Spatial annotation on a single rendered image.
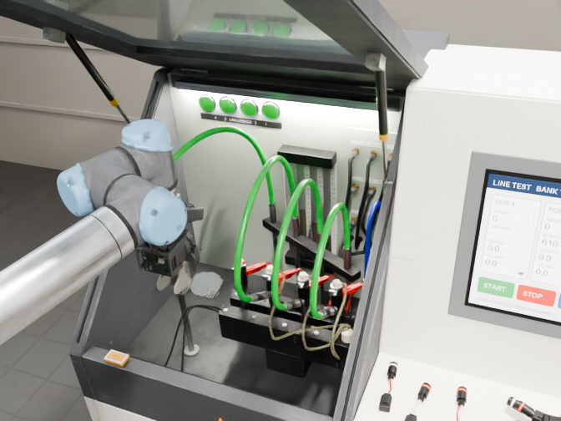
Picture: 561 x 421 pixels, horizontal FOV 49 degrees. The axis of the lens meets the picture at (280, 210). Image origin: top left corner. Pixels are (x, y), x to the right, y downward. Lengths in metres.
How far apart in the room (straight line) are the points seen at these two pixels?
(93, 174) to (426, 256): 0.68
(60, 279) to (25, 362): 2.24
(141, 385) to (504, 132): 0.96
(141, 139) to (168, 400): 0.70
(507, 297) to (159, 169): 0.72
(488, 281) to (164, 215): 0.70
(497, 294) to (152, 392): 0.79
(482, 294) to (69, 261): 0.81
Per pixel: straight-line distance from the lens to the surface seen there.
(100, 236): 0.84
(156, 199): 0.85
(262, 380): 1.56
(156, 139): 0.99
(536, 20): 3.01
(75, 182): 0.95
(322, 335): 1.44
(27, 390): 2.92
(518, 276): 1.27
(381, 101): 1.12
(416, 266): 1.30
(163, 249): 1.09
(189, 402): 1.45
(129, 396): 1.56
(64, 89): 4.13
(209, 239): 1.86
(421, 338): 1.37
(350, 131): 1.48
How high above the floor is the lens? 2.00
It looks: 33 degrees down
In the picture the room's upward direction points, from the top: 4 degrees counter-clockwise
